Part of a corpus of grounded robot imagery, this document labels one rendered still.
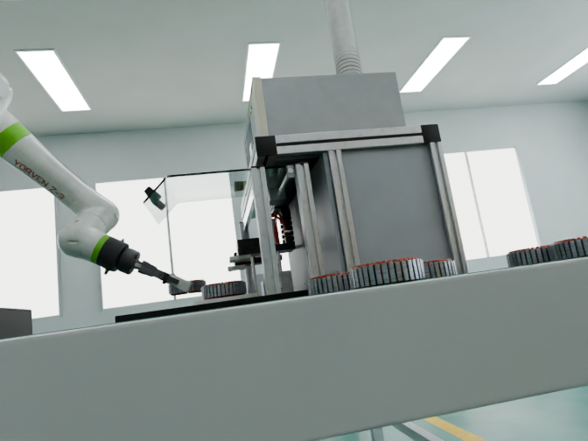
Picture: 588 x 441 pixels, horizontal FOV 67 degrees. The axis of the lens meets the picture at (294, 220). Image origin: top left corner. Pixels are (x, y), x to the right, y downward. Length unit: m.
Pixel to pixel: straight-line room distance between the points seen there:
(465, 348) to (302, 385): 0.06
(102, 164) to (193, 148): 1.19
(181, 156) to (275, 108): 5.12
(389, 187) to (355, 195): 0.08
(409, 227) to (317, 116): 0.37
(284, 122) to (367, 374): 1.01
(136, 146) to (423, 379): 6.23
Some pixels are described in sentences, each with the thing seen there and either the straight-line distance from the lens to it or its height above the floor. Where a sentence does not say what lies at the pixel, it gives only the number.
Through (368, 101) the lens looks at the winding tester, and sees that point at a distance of 1.23.
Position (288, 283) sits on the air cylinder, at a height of 0.80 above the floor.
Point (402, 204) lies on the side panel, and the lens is 1.05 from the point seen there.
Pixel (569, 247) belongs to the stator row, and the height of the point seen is 0.77.
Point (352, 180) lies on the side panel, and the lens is 1.02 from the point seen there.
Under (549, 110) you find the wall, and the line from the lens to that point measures 8.40.
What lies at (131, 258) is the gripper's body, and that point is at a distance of 1.39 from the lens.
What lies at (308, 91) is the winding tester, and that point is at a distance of 1.20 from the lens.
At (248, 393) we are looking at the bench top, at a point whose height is 0.72.
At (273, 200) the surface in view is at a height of 1.03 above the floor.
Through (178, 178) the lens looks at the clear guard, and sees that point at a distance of 1.06.
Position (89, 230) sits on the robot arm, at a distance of 1.43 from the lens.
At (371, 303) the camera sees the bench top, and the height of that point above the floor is 0.74.
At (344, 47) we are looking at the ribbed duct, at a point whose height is 2.23.
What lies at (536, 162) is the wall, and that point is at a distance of 7.90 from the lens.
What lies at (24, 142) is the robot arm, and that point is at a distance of 1.54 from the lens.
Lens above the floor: 0.75
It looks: 10 degrees up
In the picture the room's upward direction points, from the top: 8 degrees counter-clockwise
